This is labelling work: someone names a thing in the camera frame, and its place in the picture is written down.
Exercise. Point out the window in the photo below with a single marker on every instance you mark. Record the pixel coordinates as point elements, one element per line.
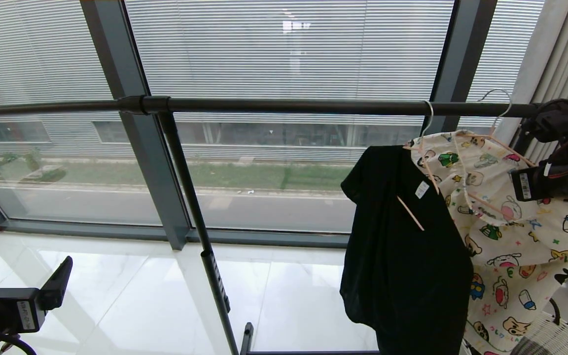
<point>289,49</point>

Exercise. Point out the beige curtain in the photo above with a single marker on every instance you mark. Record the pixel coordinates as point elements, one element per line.
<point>560,49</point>

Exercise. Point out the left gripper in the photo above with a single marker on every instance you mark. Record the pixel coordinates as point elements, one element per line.
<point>3,310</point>

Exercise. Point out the cream printed garment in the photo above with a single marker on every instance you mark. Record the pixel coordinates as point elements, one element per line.
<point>511,246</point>

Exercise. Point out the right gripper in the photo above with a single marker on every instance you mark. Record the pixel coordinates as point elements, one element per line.
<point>535,183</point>

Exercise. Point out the black clothes rack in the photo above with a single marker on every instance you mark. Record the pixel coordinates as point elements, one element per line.
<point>289,105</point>

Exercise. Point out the white laundry basket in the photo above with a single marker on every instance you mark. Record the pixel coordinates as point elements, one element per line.
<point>550,340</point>

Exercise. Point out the black garment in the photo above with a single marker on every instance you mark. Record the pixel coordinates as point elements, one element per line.
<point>402,276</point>

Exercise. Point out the pink clothes hanger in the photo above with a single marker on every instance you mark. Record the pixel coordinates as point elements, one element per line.
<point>410,213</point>
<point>513,150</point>

